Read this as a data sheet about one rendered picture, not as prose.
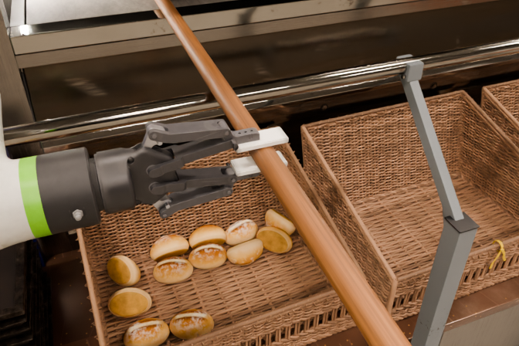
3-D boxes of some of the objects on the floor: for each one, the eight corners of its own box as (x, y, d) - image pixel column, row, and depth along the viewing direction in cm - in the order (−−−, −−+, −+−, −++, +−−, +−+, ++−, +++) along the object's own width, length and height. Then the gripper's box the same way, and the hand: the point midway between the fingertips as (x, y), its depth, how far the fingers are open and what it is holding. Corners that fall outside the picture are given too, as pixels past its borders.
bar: (117, 481, 141) (-12, 123, 74) (481, 340, 178) (614, 16, 111) (135, 620, 117) (-30, 276, 50) (552, 423, 154) (776, 75, 87)
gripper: (82, 110, 57) (274, 79, 64) (105, 215, 67) (272, 178, 73) (87, 144, 52) (298, 106, 59) (112, 254, 61) (292, 210, 68)
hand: (259, 151), depth 65 cm, fingers closed on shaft, 3 cm apart
